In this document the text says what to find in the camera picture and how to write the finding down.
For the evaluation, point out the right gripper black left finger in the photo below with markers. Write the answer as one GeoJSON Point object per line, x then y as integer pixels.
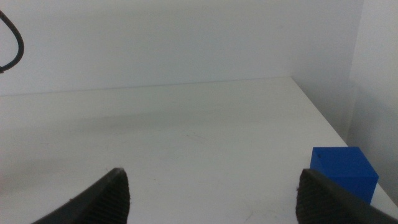
{"type": "Point", "coordinates": [102, 202]}

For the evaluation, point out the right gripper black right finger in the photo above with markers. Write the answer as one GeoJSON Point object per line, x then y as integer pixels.
{"type": "Point", "coordinates": [323, 202]}

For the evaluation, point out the blue cube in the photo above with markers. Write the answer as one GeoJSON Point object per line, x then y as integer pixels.
{"type": "Point", "coordinates": [345, 165]}

